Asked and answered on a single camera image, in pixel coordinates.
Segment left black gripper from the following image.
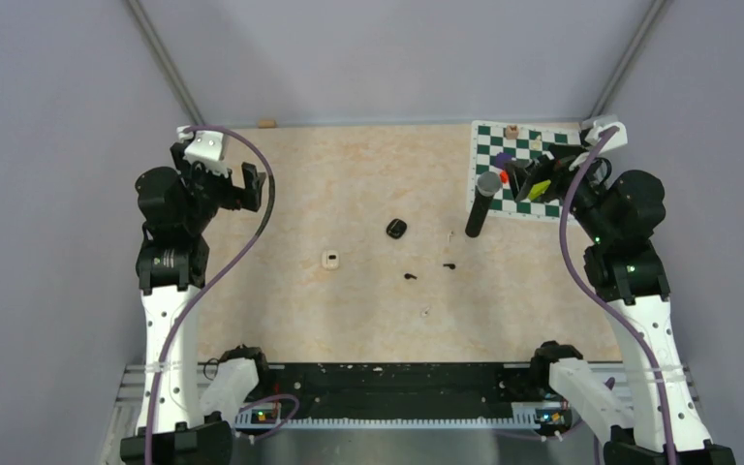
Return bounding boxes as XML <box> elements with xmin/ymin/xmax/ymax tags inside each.
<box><xmin>171</xmin><ymin>141</ymin><xmax>264</xmax><ymax>232</ymax></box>

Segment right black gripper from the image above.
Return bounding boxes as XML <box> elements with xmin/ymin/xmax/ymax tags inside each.
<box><xmin>503</xmin><ymin>143</ymin><xmax>615</xmax><ymax>243</ymax></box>

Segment black earbud charging case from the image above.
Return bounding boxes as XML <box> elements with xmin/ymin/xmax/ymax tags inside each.
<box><xmin>386</xmin><ymin>218</ymin><xmax>408</xmax><ymax>240</ymax></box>

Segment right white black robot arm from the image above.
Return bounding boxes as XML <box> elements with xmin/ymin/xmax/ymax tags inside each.
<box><xmin>503</xmin><ymin>145</ymin><xmax>735</xmax><ymax>464</ymax></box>

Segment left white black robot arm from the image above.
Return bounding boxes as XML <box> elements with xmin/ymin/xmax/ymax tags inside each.
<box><xmin>120</xmin><ymin>141</ymin><xmax>275</xmax><ymax>464</ymax></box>

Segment white earbud charging case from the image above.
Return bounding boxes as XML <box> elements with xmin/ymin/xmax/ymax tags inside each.
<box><xmin>322</xmin><ymin>250</ymin><xmax>340</xmax><ymax>270</ymax></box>

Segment yellow-green block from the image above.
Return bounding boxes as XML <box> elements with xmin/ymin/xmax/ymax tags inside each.
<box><xmin>526</xmin><ymin>179</ymin><xmax>551</xmax><ymax>202</ymax></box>

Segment purple block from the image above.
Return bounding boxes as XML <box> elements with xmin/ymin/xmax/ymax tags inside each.
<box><xmin>491</xmin><ymin>152</ymin><xmax>514</xmax><ymax>170</ymax></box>

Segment green white chessboard mat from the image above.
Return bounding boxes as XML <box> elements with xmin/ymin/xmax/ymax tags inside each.
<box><xmin>467</xmin><ymin>120</ymin><xmax>579</xmax><ymax>223</ymax></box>

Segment black microphone grey head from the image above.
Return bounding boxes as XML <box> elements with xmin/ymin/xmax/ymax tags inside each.
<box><xmin>465</xmin><ymin>171</ymin><xmax>503</xmax><ymax>238</ymax></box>

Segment wooden cube with mark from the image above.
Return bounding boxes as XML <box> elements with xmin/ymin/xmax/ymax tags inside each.
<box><xmin>504</xmin><ymin>125</ymin><xmax>521</xmax><ymax>140</ymax></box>

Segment left circuit board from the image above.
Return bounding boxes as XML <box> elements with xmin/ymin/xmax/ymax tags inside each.
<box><xmin>250</xmin><ymin>408</ymin><xmax>281</xmax><ymax>425</ymax></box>

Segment circuit board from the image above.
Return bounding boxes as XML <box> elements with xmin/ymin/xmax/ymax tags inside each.
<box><xmin>250</xmin><ymin>408</ymin><xmax>281</xmax><ymax>425</ymax></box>
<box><xmin>536</xmin><ymin>410</ymin><xmax>571</xmax><ymax>429</ymax></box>

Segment right circuit board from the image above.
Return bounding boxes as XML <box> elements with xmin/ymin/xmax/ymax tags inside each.
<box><xmin>536</xmin><ymin>410</ymin><xmax>571</xmax><ymax>429</ymax></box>

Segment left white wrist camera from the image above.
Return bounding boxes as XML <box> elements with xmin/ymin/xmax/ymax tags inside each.
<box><xmin>176</xmin><ymin>126</ymin><xmax>230</xmax><ymax>177</ymax></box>

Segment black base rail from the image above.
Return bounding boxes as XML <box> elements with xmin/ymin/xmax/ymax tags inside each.
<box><xmin>248</xmin><ymin>362</ymin><xmax>545</xmax><ymax>420</ymax></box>

